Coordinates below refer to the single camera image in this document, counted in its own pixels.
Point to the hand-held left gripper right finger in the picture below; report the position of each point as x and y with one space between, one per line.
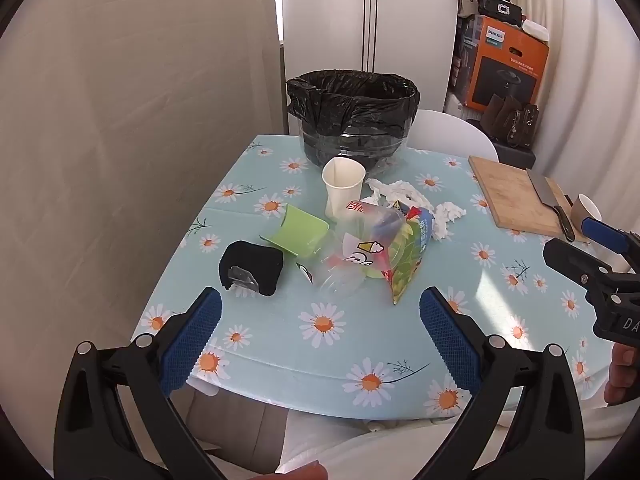
450 340

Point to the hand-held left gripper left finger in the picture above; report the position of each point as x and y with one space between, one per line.
195 340

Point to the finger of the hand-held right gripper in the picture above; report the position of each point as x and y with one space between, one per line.
602 232
575 262

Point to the green snack bag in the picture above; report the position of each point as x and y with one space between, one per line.
406 270

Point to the black sock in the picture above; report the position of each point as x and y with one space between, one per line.
250 260

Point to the clear plastic cup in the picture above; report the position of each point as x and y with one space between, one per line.
340 280
360 252

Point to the green plastic dish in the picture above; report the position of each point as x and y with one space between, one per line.
300 232

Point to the long white tissue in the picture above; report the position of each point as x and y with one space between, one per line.
395 191

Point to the white paper cup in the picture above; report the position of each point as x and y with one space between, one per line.
342 190

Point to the clear plastic trash bin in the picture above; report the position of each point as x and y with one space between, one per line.
350 155

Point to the bin with black bag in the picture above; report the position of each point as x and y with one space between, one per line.
325 105

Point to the person's right hand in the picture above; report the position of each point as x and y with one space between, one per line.
622 370

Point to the person's left hand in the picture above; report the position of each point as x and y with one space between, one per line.
300 474

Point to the brown paper cup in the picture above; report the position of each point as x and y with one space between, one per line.
585 210

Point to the wooden cutting board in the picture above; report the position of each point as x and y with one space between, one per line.
505 190

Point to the black ottoman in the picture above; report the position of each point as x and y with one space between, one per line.
517 155

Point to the brown handbag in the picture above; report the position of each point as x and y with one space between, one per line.
510 120

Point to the white curtain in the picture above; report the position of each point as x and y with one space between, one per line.
590 85

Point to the white chair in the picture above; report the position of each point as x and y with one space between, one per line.
450 130

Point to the orange cardboard box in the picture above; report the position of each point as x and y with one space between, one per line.
520 55

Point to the white pouch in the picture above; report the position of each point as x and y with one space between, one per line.
535 30

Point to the beige curtain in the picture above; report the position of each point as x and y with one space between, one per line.
125 110

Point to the black bag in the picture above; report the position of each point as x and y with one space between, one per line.
500 7

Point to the beige handbag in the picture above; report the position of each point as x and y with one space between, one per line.
467 0

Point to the white wardrobe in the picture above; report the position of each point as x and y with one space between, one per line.
325 20

